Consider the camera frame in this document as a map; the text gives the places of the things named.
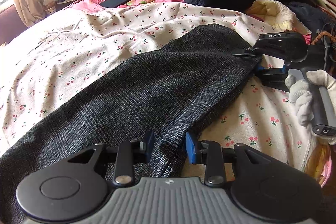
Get dark grey knit pants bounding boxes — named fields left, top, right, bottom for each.
left=1, top=24, right=259, bottom=223

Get cherry print bed sheet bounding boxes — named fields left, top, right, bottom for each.
left=1, top=2, right=330, bottom=177

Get right white gloved hand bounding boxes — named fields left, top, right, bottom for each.
left=285, top=69, right=336, bottom=146

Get cream fleece blanket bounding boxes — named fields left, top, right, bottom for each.
left=245, top=0, right=311, bottom=35

